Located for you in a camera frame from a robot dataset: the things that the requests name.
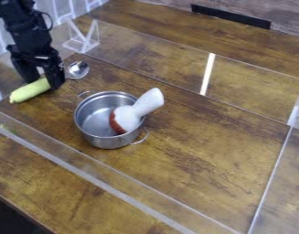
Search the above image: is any black cable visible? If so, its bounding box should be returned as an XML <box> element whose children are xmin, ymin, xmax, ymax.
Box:
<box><xmin>33</xmin><ymin>10</ymin><xmax>55</xmax><ymax>31</ymax></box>

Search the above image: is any white and red mushroom toy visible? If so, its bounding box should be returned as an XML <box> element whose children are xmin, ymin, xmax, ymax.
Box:
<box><xmin>108</xmin><ymin>88</ymin><xmax>164</xmax><ymax>134</ymax></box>

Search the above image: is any black strip on table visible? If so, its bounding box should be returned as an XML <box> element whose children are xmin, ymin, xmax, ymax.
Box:
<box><xmin>191</xmin><ymin>4</ymin><xmax>271</xmax><ymax>29</ymax></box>

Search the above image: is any silver metal pot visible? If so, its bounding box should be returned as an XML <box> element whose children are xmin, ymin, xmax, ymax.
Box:
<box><xmin>73</xmin><ymin>91</ymin><xmax>149</xmax><ymax>149</ymax></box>

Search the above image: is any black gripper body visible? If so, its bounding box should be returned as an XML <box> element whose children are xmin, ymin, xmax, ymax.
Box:
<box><xmin>6</xmin><ymin>45</ymin><xmax>64</xmax><ymax>69</ymax></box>

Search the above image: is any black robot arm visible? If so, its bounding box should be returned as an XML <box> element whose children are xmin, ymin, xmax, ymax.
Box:
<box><xmin>0</xmin><ymin>0</ymin><xmax>64</xmax><ymax>90</ymax></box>

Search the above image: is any clear acrylic triangle stand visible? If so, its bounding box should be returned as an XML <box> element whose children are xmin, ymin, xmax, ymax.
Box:
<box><xmin>63</xmin><ymin>19</ymin><xmax>100</xmax><ymax>54</ymax></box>

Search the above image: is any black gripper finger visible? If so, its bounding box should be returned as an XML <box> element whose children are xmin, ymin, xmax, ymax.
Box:
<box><xmin>43</xmin><ymin>63</ymin><xmax>64</xmax><ymax>90</ymax></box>
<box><xmin>11</xmin><ymin>58</ymin><xmax>40</xmax><ymax>83</ymax></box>

